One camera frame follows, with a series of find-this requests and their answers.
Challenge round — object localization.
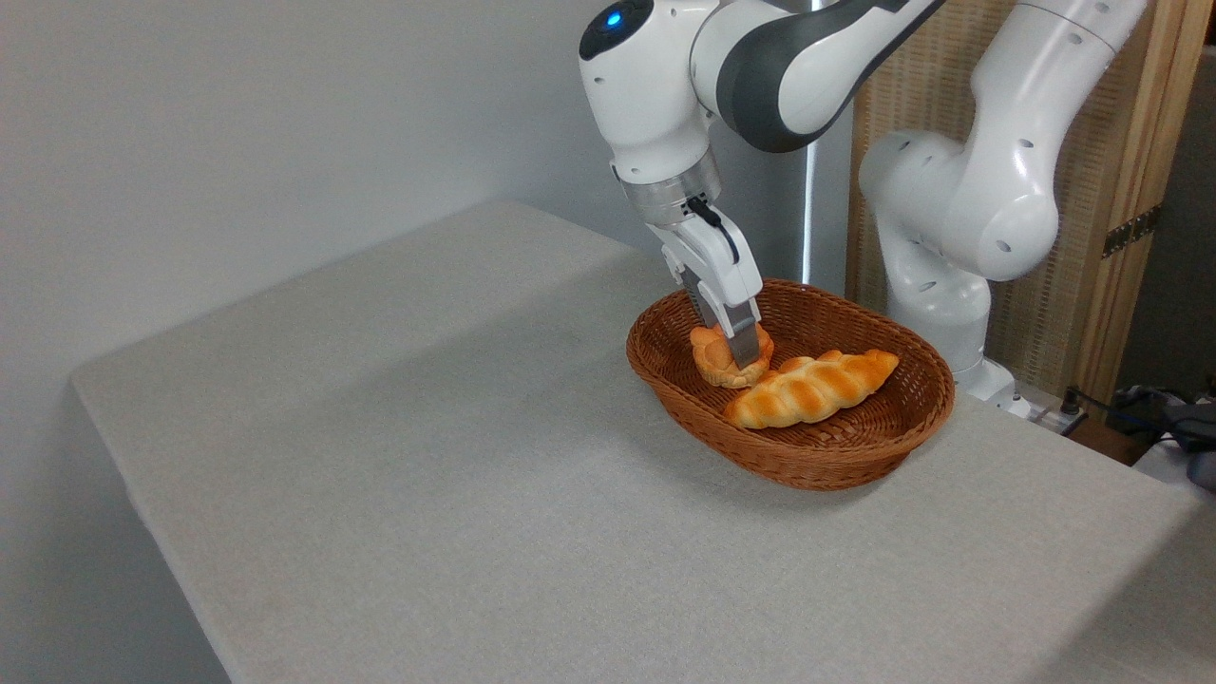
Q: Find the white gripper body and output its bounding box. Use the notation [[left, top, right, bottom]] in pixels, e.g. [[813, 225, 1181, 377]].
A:
[[648, 201, 765, 311]]

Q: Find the long braided bread loaf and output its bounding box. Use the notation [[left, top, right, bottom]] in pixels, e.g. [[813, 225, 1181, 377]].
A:
[[723, 348, 901, 429]]

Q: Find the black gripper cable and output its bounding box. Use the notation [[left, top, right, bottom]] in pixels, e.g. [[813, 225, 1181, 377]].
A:
[[686, 196, 741, 266]]

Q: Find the black power cable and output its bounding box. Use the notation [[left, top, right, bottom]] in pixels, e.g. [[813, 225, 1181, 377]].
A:
[[1061, 384, 1179, 440]]

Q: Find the white vertical wall strip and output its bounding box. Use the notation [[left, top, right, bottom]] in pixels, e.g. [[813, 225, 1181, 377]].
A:
[[801, 142, 821, 286]]

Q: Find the white power strip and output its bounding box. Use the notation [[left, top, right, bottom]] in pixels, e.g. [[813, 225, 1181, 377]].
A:
[[1005, 393, 1090, 437]]

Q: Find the dark metal screen hinge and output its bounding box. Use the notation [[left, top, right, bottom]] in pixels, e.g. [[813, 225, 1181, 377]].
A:
[[1102, 203, 1163, 259]]

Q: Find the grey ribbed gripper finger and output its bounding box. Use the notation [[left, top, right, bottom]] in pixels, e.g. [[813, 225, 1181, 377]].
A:
[[685, 276, 726, 330], [718, 298, 764, 371]]

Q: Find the brown wicker basket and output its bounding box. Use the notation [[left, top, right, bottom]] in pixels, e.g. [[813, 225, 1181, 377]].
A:
[[626, 277, 957, 492]]

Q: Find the dark grey bundle of gear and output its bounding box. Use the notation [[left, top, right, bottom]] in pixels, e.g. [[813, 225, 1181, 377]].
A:
[[1107, 380, 1216, 492]]

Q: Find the round knotted bread roll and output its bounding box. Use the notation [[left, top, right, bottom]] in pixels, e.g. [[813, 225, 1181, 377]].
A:
[[690, 322, 776, 390]]

